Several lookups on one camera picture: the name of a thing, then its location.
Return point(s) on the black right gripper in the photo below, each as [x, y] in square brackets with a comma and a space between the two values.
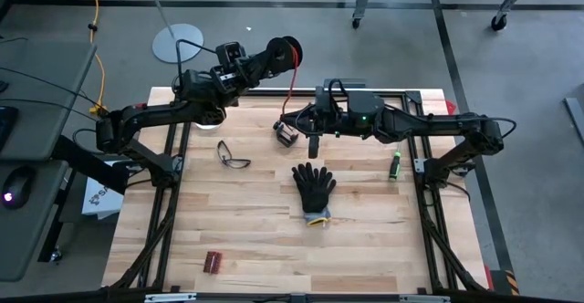
[330, 120]

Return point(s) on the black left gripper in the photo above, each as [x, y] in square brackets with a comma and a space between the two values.
[242, 72]

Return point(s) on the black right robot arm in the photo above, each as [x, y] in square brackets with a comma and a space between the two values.
[433, 125]

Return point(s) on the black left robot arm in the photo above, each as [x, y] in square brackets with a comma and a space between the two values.
[150, 113]

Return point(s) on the small black grey device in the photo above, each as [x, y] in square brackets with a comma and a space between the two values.
[286, 135]

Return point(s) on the short black cylinder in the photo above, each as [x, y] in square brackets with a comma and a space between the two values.
[314, 148]

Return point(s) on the black glove yellow cuff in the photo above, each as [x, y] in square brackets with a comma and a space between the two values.
[315, 189]

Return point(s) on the white round bowl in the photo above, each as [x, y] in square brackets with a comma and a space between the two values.
[207, 127]

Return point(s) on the white floor lamp grey base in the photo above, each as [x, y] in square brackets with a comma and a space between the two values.
[178, 43]

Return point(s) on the green black screwdriver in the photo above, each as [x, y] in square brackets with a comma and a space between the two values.
[395, 166]

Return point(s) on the red screwdriver bit holder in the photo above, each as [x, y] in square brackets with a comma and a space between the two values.
[213, 263]

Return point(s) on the white printed box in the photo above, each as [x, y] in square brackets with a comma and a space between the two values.
[98, 200]

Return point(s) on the grey desk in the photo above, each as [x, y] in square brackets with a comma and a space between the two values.
[41, 111]
[27, 239]

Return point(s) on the black computer mouse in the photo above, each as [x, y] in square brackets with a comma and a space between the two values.
[16, 189]

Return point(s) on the black aluminium table frame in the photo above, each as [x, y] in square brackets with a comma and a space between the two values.
[264, 92]

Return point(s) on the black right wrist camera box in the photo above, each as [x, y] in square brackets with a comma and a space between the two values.
[327, 97]

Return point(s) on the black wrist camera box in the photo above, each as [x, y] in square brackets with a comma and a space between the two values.
[327, 97]
[230, 52]

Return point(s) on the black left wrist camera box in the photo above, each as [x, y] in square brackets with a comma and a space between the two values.
[230, 52]

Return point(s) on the clear safety glasses black frame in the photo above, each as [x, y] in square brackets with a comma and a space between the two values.
[226, 159]

